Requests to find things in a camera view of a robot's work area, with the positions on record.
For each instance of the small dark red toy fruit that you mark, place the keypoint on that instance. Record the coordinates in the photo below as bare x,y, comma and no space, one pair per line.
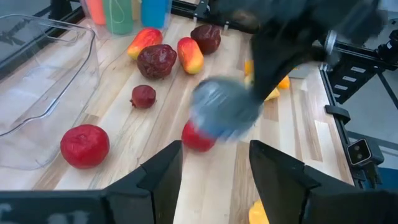
143,96

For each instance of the small grey depth camera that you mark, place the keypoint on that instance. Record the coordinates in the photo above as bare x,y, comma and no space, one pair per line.
359,152

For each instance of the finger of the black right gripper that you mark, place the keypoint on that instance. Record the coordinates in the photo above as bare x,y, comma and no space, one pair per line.
262,87

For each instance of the red round toy fruit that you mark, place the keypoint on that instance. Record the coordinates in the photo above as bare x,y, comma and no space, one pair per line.
84,146
196,141

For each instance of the blue squeeze bottle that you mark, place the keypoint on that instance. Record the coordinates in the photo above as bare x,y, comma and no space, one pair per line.
154,12

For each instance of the yellow squeeze bottle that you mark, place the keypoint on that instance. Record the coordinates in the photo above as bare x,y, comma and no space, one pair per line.
136,7

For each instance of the orange toy fruit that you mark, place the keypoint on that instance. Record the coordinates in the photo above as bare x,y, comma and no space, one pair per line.
284,83

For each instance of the red yellow toy mango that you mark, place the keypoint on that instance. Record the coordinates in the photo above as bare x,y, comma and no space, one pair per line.
190,55
144,40

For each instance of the clear plastic fruit bin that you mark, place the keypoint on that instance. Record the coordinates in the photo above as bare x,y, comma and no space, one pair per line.
46,93

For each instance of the orange-red squeeze bottle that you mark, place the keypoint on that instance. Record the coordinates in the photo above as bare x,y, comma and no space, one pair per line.
96,11

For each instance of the red label tin can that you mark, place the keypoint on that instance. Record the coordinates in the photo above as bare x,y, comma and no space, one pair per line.
224,109

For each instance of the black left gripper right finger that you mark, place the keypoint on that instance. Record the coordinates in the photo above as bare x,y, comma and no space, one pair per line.
280,193

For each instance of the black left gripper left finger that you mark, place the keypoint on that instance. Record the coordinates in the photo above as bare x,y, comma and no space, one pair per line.
155,193

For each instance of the large dark red toy fruit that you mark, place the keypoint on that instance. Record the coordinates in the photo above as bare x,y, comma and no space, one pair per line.
206,39
156,60

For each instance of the green squeeze bottle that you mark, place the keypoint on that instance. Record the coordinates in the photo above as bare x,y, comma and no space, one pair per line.
118,15

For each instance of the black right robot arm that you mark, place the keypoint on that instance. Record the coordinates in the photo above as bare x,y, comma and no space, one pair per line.
295,15

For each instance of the yellow toy starfruit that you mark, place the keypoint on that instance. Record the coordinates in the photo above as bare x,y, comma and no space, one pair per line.
256,214

